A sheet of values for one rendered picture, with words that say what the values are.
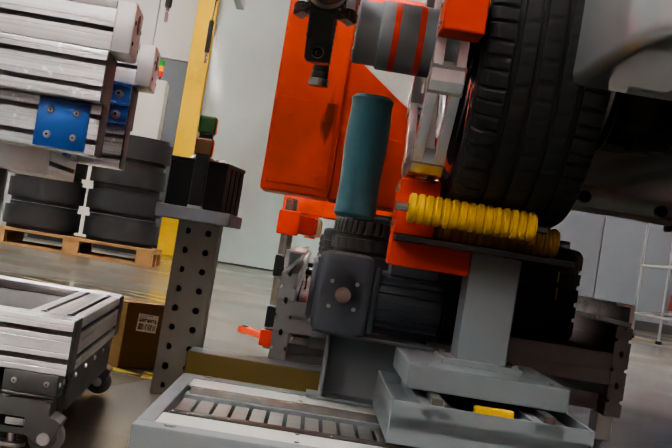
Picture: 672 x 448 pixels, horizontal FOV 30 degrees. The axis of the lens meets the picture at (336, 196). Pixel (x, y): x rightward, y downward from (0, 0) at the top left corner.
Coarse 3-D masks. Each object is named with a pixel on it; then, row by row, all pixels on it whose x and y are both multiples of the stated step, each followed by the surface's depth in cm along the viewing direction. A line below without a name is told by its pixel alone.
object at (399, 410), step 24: (384, 384) 240; (384, 408) 230; (408, 408) 216; (432, 408) 216; (456, 408) 237; (480, 408) 216; (504, 408) 249; (528, 408) 233; (384, 432) 222; (408, 432) 216; (432, 432) 216; (456, 432) 216; (480, 432) 216; (504, 432) 216; (528, 432) 216; (552, 432) 216; (576, 432) 216
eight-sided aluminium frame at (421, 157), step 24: (432, 0) 269; (432, 72) 222; (456, 72) 222; (432, 96) 224; (456, 96) 223; (408, 120) 268; (432, 120) 268; (408, 144) 261; (432, 144) 262; (408, 168) 238; (432, 168) 236
